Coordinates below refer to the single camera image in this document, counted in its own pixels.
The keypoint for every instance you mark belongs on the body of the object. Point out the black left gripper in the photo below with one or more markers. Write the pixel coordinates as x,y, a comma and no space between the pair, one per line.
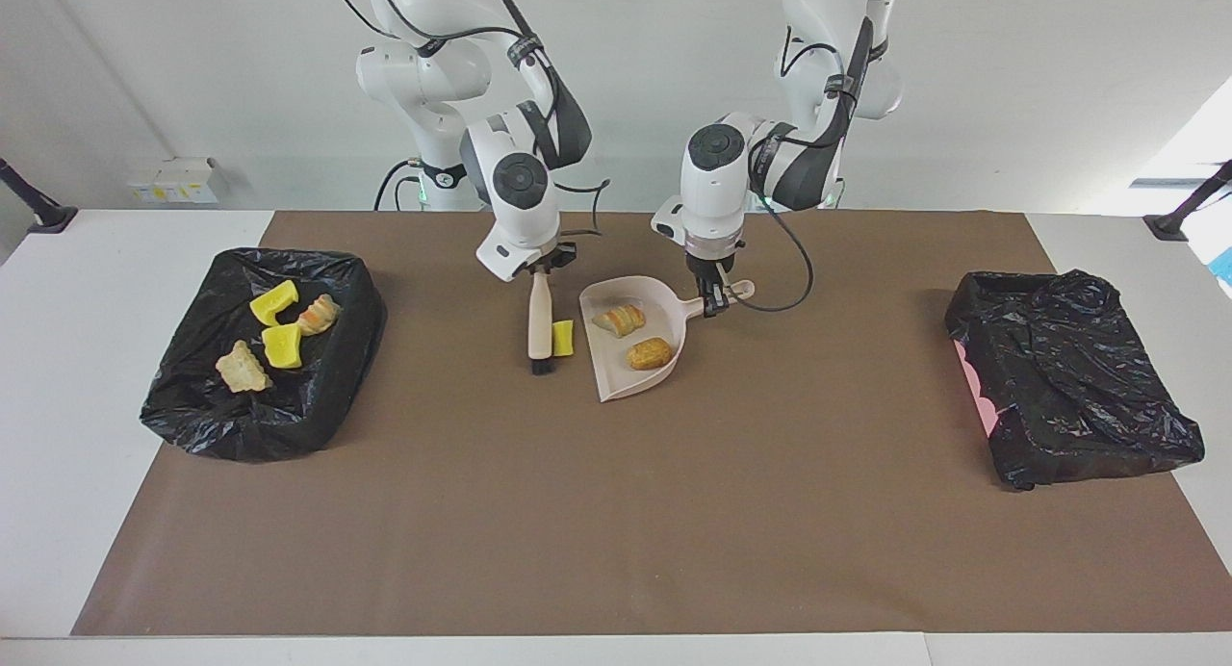
714,269

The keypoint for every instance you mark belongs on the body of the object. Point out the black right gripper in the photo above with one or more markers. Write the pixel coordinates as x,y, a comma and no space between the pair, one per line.
553,258

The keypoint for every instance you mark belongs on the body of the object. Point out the beige hand brush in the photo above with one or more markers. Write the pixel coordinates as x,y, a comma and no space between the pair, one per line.
541,324

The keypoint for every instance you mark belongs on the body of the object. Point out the small yellow sponge block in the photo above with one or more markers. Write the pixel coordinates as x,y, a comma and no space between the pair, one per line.
564,339

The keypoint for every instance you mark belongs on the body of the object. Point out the brown toy bread roll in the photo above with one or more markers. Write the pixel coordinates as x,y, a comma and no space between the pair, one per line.
650,354

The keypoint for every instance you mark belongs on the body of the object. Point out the orange toy croissant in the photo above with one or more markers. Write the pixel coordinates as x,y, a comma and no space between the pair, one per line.
621,320

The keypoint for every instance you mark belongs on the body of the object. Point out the beige plastic dustpan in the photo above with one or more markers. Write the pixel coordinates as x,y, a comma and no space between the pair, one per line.
621,372

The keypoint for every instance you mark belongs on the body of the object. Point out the small striped toy croissant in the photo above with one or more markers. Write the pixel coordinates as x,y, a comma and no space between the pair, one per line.
318,317

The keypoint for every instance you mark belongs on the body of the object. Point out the notched yellow sponge piece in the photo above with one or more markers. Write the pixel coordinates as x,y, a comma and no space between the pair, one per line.
273,303

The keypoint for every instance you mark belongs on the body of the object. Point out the textured yellow sponge piece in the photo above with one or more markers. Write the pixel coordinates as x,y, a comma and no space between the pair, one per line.
283,346

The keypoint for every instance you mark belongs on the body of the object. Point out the pale beige bread chunk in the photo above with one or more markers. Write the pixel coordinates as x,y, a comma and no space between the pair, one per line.
243,370

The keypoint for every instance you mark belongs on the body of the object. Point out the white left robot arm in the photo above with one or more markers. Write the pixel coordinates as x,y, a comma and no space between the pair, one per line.
714,185

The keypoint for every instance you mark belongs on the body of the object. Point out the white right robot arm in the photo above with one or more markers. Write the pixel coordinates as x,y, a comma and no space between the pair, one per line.
520,194

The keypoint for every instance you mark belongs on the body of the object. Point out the bin lined with black bag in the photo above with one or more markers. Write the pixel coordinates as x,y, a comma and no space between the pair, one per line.
241,421

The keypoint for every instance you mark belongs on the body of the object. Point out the pink bin with black bag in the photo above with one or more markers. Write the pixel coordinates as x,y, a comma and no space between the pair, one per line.
1068,387

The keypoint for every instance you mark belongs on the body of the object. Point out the brown table mat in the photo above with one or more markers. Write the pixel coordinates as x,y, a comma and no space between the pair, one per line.
539,570

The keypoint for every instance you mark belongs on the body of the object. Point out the blue plastic item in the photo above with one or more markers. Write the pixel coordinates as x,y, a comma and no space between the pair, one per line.
1225,267

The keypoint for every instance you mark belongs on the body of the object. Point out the white wall socket box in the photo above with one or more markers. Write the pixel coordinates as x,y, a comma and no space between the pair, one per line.
173,180

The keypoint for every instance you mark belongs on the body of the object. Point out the black camera stand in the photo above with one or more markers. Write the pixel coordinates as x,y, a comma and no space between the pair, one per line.
1169,228
48,218

